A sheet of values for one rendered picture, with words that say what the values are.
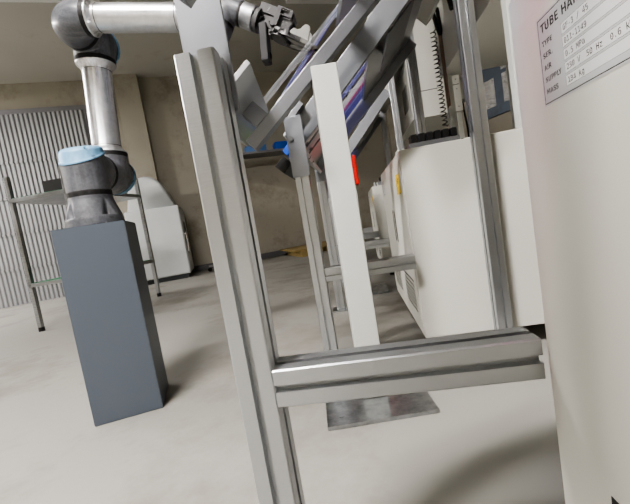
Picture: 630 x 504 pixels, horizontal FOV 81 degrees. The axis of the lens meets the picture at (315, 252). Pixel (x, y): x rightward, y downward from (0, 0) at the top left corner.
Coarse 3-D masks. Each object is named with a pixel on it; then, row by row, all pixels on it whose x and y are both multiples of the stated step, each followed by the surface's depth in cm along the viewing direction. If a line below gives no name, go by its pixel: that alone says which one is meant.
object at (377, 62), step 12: (420, 0) 134; (408, 12) 113; (396, 24) 110; (408, 24) 144; (384, 36) 124; (396, 36) 121; (408, 36) 161; (384, 48) 120; (396, 48) 134; (372, 60) 132; (384, 60) 130; (372, 72) 146; (384, 72) 169; (372, 84) 163
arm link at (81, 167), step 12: (60, 156) 103; (72, 156) 102; (84, 156) 103; (96, 156) 105; (60, 168) 104; (72, 168) 102; (84, 168) 103; (96, 168) 105; (108, 168) 110; (72, 180) 102; (84, 180) 103; (96, 180) 105; (108, 180) 109
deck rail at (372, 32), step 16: (384, 0) 103; (400, 0) 102; (384, 16) 103; (368, 32) 104; (384, 32) 104; (352, 48) 105; (368, 48) 104; (352, 64) 105; (304, 112) 108; (304, 128) 108
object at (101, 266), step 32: (96, 224) 101; (128, 224) 108; (64, 256) 99; (96, 256) 101; (128, 256) 104; (64, 288) 99; (96, 288) 102; (128, 288) 104; (96, 320) 102; (128, 320) 104; (96, 352) 102; (128, 352) 105; (160, 352) 121; (96, 384) 102; (128, 384) 105; (160, 384) 110; (96, 416) 103; (128, 416) 105
